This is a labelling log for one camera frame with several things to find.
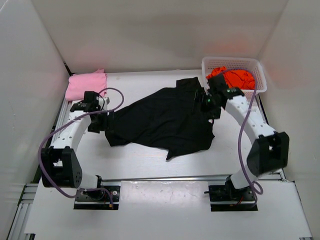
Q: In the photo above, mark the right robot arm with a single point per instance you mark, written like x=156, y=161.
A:
x=269, y=148

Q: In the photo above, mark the pink t shirt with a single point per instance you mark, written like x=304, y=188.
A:
x=79, y=83

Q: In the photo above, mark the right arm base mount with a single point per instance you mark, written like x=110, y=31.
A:
x=225, y=198

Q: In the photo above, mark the white plastic basket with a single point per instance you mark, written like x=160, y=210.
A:
x=234, y=63

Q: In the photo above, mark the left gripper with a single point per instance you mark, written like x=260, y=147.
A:
x=100, y=122

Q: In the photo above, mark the orange garment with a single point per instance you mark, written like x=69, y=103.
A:
x=240, y=78

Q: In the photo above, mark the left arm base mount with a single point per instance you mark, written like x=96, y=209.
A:
x=99, y=200

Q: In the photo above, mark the black t shirt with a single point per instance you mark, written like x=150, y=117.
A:
x=165, y=120

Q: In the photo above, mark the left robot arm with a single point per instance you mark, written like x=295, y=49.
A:
x=60, y=160

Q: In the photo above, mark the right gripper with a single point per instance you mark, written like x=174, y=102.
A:
x=202, y=97

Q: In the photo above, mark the white front cover board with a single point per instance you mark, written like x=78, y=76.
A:
x=169, y=211

